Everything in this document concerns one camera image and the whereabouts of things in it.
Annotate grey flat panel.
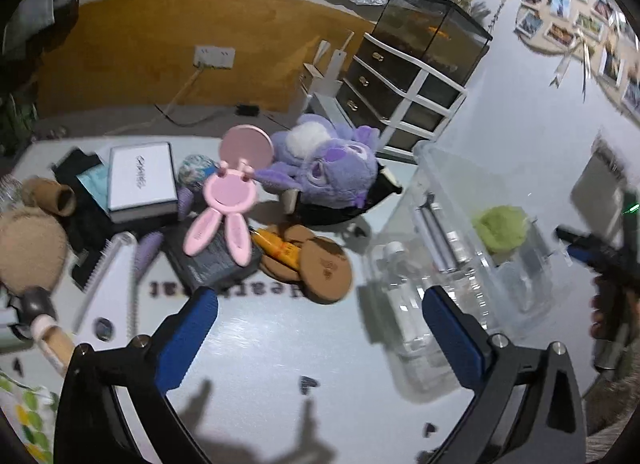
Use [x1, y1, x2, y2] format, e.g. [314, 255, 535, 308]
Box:
[570, 136, 628, 240]

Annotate white frame drawer cabinet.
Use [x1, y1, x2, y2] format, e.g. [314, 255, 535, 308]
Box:
[336, 33, 468, 152]

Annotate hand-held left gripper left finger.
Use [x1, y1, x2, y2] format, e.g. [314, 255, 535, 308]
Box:
[54, 286, 219, 464]

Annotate round cork coasters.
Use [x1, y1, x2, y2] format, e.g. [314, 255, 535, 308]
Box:
[260, 224, 355, 305]

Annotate wall photo collage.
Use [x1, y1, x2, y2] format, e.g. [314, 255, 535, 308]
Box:
[515, 0, 640, 120]

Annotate green plush toy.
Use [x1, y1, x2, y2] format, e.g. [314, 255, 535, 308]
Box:
[472, 206, 531, 255]

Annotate white wall socket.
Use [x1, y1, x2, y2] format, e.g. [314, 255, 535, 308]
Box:
[193, 45, 236, 70]

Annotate glass fish tank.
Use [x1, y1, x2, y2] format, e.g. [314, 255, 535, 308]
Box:
[372, 0, 493, 82]

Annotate brown plush boot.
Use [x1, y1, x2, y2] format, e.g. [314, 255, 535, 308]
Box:
[20, 177, 77, 217]

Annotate white comb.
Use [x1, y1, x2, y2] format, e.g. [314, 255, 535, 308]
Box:
[72, 231, 138, 345]

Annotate purple plush toy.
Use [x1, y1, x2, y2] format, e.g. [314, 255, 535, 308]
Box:
[255, 114, 381, 207]

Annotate black cloth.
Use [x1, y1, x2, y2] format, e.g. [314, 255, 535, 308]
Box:
[50, 146, 118, 290]

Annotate clear bottle white label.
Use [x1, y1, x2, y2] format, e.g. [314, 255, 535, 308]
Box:
[367, 241, 436, 355]

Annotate small glass jar with corks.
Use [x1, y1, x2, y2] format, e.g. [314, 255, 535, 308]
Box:
[17, 286, 76, 377]

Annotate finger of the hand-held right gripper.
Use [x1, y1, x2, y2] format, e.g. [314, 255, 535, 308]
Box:
[569, 243, 608, 265]
[555, 225, 608, 252]

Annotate clear plastic storage container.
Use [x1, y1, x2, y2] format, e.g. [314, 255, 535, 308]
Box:
[362, 140, 573, 402]

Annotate white box black sides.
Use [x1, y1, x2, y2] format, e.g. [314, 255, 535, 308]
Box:
[106, 141, 180, 224]

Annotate clear bead string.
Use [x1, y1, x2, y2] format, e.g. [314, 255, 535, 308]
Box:
[0, 176, 23, 210]

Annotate green plant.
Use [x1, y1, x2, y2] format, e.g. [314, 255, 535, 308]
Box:
[0, 91, 40, 157]

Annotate pink bunny stand mirror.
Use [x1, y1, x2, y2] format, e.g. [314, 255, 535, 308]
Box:
[182, 125, 276, 267]

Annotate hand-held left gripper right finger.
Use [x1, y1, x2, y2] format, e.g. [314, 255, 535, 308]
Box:
[421, 285, 587, 464]

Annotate teal packet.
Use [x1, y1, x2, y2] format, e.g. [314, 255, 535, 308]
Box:
[77, 164, 113, 212]

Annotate blue patterned ball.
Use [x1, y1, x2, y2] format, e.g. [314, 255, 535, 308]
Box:
[178, 154, 217, 190]

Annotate purple hairbrush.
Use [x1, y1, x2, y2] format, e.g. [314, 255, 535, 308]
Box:
[131, 231, 165, 285]

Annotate white cable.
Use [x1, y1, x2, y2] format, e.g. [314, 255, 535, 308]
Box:
[107, 66, 206, 135]

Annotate person's right hand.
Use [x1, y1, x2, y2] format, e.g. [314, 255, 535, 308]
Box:
[590, 276, 608, 342]

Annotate beige round puff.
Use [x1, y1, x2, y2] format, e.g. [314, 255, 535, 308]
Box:
[0, 209, 68, 292]

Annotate white wooden rack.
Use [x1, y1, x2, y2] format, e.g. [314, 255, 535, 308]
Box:
[300, 31, 356, 117]

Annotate orange tube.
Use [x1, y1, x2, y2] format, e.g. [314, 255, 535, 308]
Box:
[250, 228, 301, 267]

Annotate person's right forearm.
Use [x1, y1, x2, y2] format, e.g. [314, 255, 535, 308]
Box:
[582, 369, 640, 455]

